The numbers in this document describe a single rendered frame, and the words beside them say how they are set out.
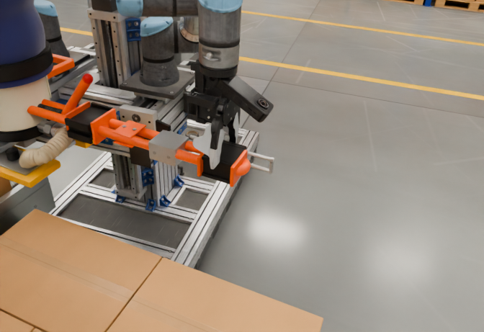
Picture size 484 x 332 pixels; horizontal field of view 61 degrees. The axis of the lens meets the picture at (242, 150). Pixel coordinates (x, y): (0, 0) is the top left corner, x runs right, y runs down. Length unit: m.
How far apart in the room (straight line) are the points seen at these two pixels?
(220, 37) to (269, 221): 1.87
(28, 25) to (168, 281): 0.90
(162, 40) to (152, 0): 0.73
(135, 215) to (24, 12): 1.39
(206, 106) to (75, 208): 1.64
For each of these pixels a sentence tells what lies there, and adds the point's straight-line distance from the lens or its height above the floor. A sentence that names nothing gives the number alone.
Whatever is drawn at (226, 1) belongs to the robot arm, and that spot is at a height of 1.54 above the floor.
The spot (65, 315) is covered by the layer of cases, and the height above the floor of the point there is 0.54.
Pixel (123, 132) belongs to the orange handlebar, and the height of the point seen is 1.21.
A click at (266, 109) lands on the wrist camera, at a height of 1.35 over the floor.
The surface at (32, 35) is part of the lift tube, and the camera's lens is 1.09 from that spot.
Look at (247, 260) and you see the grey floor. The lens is 2.28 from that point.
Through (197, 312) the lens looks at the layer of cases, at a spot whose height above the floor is 0.54.
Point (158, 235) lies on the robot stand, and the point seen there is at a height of 0.21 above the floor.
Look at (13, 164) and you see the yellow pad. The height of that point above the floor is 1.10.
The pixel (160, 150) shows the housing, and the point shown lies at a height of 1.20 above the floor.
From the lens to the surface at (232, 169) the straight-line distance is 0.83.
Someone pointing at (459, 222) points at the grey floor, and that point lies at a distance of 2.91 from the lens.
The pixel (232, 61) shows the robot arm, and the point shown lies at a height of 1.43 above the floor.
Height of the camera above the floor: 1.71
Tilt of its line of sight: 34 degrees down
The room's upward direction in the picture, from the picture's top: 4 degrees clockwise
